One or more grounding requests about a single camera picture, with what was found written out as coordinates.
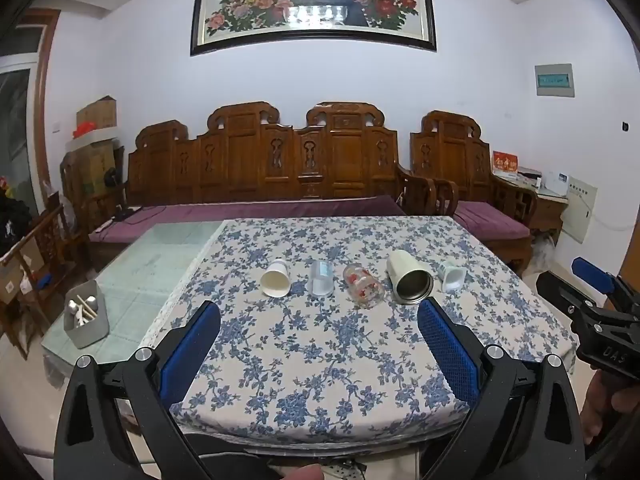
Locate short purple seat cushion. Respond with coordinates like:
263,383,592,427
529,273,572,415
452,200,531,242

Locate cream mug with metal inside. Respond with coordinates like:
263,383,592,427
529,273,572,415
386,250,434,306

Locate red printed glass cup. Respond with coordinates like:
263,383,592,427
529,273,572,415
343,263,385,308

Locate black bag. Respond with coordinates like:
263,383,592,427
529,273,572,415
0,191,33,257

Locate stack of cardboard boxes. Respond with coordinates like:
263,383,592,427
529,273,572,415
64,136,125,198

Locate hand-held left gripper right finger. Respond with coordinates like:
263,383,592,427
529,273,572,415
417,297,586,480

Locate long purple seat cushion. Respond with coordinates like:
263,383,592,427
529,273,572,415
89,195,407,257

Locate grey wall electrical panel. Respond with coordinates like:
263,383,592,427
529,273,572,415
534,63,575,98

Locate small white ribbed cup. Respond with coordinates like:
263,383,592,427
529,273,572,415
437,261,467,293

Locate wooden side table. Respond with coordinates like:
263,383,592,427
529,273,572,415
492,180,571,243

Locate carved wooden armchair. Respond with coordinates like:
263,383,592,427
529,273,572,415
409,110,539,277

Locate person's right hand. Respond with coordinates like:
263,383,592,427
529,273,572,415
580,372,621,450

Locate carved wooden sofa bench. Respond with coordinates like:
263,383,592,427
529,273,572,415
125,101,416,221

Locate white paper cup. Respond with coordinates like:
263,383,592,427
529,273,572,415
260,258,292,297

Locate blue floral tablecloth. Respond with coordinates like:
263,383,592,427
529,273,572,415
140,216,578,451

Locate clear plastic cup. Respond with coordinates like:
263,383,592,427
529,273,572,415
305,260,335,296

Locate wooden door frame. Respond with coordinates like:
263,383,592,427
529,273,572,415
15,8,62,196

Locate clear plastic bag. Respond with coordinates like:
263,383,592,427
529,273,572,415
530,234,557,273

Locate brown cardboard box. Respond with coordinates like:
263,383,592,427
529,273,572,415
76,95,118,132

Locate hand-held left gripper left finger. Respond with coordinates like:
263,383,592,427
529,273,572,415
52,300,223,480

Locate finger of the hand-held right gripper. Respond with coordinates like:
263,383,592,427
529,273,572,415
572,257,640,313
536,271,601,323

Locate red gift box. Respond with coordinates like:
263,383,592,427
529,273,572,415
492,150,521,176

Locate wooden side chair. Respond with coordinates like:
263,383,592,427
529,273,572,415
0,204,87,358

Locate white utensils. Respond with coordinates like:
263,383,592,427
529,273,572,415
67,296,101,331

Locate person's left hand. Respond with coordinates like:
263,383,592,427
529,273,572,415
279,464,327,480

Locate cream wall cabinet box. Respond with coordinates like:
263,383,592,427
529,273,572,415
559,175,599,244

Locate framed floral peacock painting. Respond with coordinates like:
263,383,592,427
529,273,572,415
190,0,437,57

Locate grey utensil basket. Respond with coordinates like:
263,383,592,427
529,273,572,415
63,280,110,350

